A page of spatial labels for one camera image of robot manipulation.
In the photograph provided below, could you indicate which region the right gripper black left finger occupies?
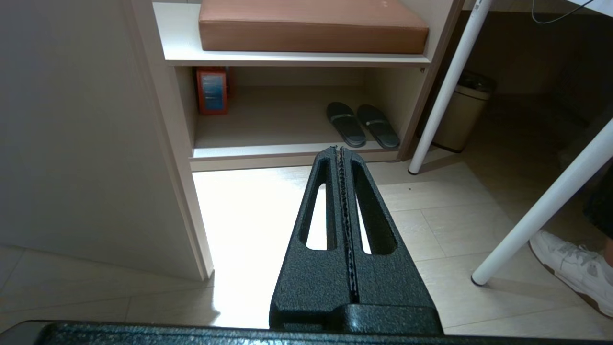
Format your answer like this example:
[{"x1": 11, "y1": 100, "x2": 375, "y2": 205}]
[{"x1": 269, "y1": 146, "x2": 354, "y2": 331}]

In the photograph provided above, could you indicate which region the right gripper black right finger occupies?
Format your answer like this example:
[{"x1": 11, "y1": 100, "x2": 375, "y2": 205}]
[{"x1": 340, "y1": 148, "x2": 443, "y2": 334}]

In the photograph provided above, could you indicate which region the beige wooden door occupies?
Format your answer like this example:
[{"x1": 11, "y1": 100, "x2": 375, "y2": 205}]
[{"x1": 0, "y1": 0, "x2": 214, "y2": 281}]

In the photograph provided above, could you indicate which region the white table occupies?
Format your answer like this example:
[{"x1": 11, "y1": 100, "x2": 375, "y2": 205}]
[{"x1": 408, "y1": 0, "x2": 613, "y2": 287}]

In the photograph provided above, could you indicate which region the black slipper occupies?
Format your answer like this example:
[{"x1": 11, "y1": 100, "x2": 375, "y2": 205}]
[
  {"x1": 357, "y1": 104, "x2": 400, "y2": 149},
  {"x1": 327, "y1": 102, "x2": 367, "y2": 148}
]

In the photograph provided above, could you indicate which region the white shelf cabinet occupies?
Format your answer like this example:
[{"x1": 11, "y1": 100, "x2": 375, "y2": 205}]
[{"x1": 153, "y1": 0, "x2": 465, "y2": 172}]

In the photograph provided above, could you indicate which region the white sneaker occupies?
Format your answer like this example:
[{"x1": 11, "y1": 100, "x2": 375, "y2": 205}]
[{"x1": 529, "y1": 230, "x2": 613, "y2": 318}]

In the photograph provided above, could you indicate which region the grey waste bin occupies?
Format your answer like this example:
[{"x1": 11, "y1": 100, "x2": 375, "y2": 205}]
[{"x1": 431, "y1": 71, "x2": 496, "y2": 154}]

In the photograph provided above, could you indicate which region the orange and blue box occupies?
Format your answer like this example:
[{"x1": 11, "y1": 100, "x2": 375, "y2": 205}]
[{"x1": 195, "y1": 67, "x2": 229, "y2": 115}]

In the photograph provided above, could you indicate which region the leg in dark trousers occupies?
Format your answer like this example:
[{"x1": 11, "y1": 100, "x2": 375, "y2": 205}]
[{"x1": 584, "y1": 168, "x2": 613, "y2": 254}]

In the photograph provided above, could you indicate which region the thin black earphone cable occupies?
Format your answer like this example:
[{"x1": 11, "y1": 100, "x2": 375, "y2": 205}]
[{"x1": 532, "y1": 0, "x2": 599, "y2": 24}]

